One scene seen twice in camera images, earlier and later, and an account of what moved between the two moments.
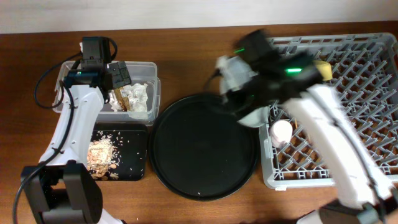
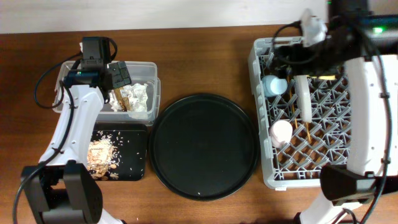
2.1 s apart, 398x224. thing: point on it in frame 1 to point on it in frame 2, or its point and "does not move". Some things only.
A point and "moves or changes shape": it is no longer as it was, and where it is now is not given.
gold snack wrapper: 124,102 does not move
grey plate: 256,118 moves or changes shape
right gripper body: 249,98 to 308,61
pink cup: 280,131 does not move
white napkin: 135,95 does not move
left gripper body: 121,75 does not move
